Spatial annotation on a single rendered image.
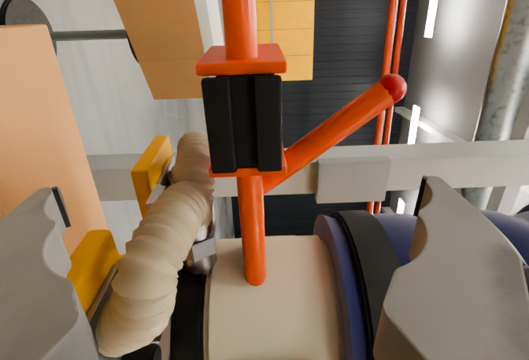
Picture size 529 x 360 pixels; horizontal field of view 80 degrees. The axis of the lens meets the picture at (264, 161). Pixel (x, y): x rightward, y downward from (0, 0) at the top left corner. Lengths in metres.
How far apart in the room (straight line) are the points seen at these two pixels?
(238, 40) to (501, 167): 1.59
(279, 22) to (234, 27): 7.31
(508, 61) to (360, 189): 4.72
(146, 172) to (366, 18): 11.00
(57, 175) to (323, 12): 10.59
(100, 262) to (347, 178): 1.20
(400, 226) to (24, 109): 0.46
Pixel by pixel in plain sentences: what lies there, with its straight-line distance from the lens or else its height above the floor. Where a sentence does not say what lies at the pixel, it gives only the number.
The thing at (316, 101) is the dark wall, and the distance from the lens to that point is 11.16.
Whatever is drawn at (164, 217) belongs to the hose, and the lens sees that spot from 0.23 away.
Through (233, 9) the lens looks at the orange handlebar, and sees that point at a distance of 0.22.
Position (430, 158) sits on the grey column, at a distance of 1.54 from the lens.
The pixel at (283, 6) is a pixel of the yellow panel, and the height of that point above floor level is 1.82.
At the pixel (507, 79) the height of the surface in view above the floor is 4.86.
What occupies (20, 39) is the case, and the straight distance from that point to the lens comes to 0.51.
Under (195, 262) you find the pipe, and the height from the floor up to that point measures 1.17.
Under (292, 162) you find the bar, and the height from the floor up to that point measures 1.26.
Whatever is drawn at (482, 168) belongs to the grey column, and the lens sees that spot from 1.69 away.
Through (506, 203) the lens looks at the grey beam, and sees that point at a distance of 3.17.
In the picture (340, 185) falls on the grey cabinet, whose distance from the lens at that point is 1.40.
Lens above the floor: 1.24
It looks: level
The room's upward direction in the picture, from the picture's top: 88 degrees clockwise
